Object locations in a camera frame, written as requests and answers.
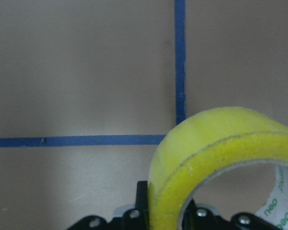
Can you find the yellow packing tape roll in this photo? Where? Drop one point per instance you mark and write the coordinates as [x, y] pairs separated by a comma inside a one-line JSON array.
[[208, 144]]

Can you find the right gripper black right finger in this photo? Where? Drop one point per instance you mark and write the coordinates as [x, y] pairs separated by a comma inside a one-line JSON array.
[[188, 222]]

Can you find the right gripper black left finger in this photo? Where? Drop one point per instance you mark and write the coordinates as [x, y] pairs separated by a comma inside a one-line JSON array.
[[141, 204]]

